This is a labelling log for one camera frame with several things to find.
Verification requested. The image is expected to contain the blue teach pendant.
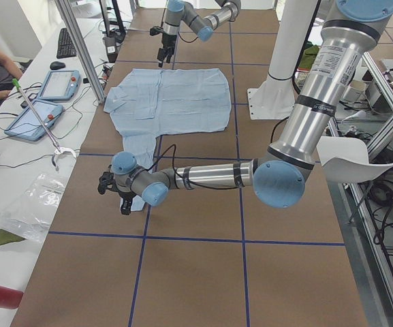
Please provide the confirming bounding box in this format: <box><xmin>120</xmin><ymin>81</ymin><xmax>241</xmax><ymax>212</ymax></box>
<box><xmin>37</xmin><ymin>69</ymin><xmax>80</xmax><ymax>102</ymax></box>
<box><xmin>4</xmin><ymin>99</ymin><xmax>63</xmax><ymax>142</ymax></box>

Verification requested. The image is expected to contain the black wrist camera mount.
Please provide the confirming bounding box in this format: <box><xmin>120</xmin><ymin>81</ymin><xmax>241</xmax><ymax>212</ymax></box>
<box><xmin>97</xmin><ymin>165</ymin><xmax>119</xmax><ymax>195</ymax></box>
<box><xmin>149</xmin><ymin>26</ymin><xmax>163</xmax><ymax>36</ymax></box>

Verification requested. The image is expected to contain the near blue teach pendant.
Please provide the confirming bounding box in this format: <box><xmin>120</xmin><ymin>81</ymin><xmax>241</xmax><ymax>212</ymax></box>
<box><xmin>4</xmin><ymin>99</ymin><xmax>63</xmax><ymax>142</ymax></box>

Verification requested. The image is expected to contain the aluminium frame rail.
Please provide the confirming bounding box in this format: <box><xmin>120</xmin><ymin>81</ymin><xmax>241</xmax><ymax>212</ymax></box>
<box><xmin>330</xmin><ymin>44</ymin><xmax>393</xmax><ymax>326</ymax></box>

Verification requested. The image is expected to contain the far blue teach pendant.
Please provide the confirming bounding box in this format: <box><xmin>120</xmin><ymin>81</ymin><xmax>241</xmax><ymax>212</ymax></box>
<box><xmin>37</xmin><ymin>69</ymin><xmax>80</xmax><ymax>102</ymax></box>

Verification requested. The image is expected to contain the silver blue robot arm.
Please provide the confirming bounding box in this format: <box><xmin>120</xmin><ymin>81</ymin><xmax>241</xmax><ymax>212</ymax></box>
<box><xmin>105</xmin><ymin>1</ymin><xmax>393</xmax><ymax>215</ymax></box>
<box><xmin>149</xmin><ymin>0</ymin><xmax>241</xmax><ymax>67</ymax></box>

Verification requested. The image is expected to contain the aluminium frame post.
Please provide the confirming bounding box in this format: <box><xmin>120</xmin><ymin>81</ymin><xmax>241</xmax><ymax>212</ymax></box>
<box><xmin>55</xmin><ymin>0</ymin><xmax>106</xmax><ymax>104</ymax></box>

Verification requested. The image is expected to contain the clear plastic bag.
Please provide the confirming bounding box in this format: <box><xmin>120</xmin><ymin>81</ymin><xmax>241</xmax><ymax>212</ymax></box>
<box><xmin>0</xmin><ymin>172</ymin><xmax>68</xmax><ymax>243</ymax></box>

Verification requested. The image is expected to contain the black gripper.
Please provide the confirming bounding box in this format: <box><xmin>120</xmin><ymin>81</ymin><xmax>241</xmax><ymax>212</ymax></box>
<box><xmin>157</xmin><ymin>33</ymin><xmax>176</xmax><ymax>67</ymax></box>
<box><xmin>118</xmin><ymin>191</ymin><xmax>136</xmax><ymax>215</ymax></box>

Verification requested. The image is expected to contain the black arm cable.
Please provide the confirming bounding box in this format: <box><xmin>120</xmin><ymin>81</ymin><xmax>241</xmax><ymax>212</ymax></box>
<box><xmin>177</xmin><ymin>20</ymin><xmax>200</xmax><ymax>44</ymax></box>
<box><xmin>144</xmin><ymin>143</ymin><xmax>241</xmax><ymax>190</ymax></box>

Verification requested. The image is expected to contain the long reach grabber tool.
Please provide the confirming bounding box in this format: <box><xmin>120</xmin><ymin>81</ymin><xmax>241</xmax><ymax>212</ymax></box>
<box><xmin>12</xmin><ymin>78</ymin><xmax>76</xmax><ymax>171</ymax></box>

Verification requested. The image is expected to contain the black keyboard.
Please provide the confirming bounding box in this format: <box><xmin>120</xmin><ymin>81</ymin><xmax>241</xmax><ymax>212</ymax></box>
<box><xmin>56</xmin><ymin>27</ymin><xmax>76</xmax><ymax>59</ymax></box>

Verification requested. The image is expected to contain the black computer mouse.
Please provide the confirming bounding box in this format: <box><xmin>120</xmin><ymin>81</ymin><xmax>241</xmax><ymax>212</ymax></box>
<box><xmin>50</xmin><ymin>61</ymin><xmax>66</xmax><ymax>70</ymax></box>

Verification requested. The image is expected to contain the white curved plastic sheet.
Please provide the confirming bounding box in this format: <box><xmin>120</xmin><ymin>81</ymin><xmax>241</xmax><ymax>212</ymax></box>
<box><xmin>317</xmin><ymin>136</ymin><xmax>393</xmax><ymax>183</ymax></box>

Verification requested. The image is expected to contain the light blue button-up shirt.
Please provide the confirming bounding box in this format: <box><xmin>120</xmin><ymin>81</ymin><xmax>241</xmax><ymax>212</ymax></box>
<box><xmin>102</xmin><ymin>67</ymin><xmax>232</xmax><ymax>213</ymax></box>

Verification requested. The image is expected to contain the green cloth piece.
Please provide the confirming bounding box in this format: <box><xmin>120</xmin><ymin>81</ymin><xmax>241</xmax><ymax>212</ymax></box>
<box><xmin>0</xmin><ymin>229</ymin><xmax>25</xmax><ymax>246</ymax></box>

